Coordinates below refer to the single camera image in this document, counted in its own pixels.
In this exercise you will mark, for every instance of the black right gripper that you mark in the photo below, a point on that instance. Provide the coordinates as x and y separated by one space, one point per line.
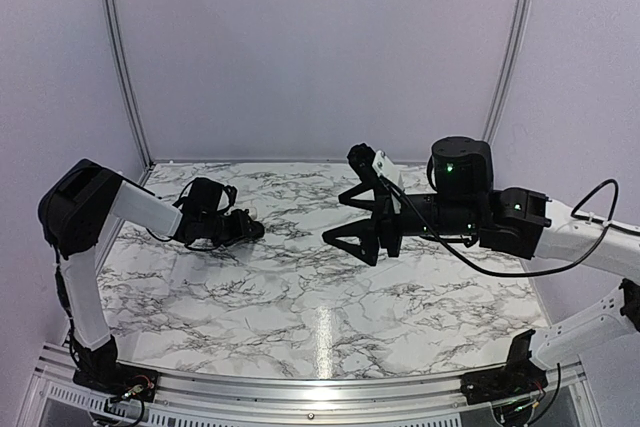
367 229

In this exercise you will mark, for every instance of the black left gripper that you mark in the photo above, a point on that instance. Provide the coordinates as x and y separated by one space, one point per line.
239 229

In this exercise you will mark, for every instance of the white oval charging case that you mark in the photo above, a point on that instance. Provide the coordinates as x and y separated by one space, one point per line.
251 212

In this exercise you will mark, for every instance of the round black charging case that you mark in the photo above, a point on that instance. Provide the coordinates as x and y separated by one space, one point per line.
255 230

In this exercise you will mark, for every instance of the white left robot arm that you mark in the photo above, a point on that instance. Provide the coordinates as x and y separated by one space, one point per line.
72 215

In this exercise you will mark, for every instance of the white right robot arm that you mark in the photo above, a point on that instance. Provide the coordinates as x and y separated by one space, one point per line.
527 224

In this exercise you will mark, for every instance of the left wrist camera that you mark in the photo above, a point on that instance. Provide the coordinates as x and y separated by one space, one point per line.
225 198

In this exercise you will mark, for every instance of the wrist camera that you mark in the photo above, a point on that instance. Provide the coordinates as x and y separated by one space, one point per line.
374 170
225 198

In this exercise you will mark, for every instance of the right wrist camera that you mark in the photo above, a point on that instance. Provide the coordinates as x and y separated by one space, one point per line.
374 170

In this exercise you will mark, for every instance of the aluminium front rail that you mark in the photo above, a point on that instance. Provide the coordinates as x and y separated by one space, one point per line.
191 399

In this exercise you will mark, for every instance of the right aluminium corner post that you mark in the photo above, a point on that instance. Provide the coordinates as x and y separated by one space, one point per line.
514 41

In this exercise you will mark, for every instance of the aluminium corner post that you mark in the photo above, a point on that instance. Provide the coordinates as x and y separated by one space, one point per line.
124 80
514 41

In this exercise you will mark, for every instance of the left aluminium corner post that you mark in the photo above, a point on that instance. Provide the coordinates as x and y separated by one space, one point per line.
124 80

